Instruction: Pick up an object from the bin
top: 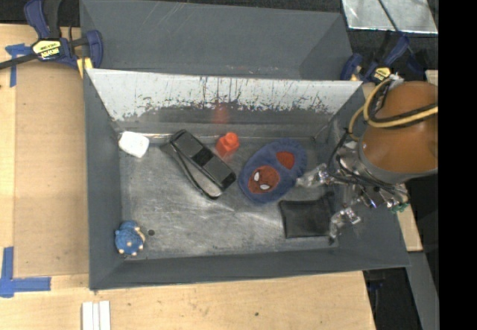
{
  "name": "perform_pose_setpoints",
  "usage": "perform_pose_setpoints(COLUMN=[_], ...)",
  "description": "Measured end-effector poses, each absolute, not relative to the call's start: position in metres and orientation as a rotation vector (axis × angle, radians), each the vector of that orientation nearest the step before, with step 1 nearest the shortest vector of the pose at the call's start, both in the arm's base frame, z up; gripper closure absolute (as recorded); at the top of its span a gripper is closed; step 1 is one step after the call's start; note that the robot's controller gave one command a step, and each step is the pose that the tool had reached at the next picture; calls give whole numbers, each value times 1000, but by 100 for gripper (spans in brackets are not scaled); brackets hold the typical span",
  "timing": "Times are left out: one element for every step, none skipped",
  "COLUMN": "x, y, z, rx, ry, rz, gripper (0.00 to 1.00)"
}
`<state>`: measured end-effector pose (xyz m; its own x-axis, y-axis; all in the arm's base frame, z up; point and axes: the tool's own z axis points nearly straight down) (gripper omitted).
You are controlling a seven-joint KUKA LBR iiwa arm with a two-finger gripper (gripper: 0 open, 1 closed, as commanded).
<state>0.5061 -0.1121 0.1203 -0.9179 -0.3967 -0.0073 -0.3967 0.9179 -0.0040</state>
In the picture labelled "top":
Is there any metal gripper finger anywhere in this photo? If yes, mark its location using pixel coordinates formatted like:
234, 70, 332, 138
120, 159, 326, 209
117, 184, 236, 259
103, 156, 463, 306
296, 164, 331, 188
327, 207, 361, 241

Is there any black square pouch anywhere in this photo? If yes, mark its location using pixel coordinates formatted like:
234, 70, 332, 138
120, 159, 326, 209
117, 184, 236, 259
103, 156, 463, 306
278, 195, 335, 240

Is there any blue slipper with red mask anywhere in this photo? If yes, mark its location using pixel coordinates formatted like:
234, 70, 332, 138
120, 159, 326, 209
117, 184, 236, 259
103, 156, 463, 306
238, 138, 309, 205

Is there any red toy block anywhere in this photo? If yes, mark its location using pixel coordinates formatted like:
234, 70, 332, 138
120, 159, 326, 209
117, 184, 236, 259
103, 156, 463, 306
215, 131, 240, 159

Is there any black stapler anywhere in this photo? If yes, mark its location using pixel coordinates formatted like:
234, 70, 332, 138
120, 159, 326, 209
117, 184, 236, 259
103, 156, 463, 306
159, 129, 237, 200

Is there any grey metal bin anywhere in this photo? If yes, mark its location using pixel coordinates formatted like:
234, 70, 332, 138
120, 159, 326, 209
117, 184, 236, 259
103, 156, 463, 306
78, 0, 411, 291

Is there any white plastic object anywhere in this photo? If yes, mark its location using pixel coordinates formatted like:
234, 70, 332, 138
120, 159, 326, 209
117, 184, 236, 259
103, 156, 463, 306
118, 130, 151, 159

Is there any blue toy animal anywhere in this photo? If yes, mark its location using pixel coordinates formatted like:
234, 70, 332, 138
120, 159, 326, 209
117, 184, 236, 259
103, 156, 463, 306
113, 220, 147, 257

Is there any pale wood board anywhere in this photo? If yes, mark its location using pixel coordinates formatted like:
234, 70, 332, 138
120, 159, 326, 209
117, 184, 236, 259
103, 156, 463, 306
13, 25, 91, 279

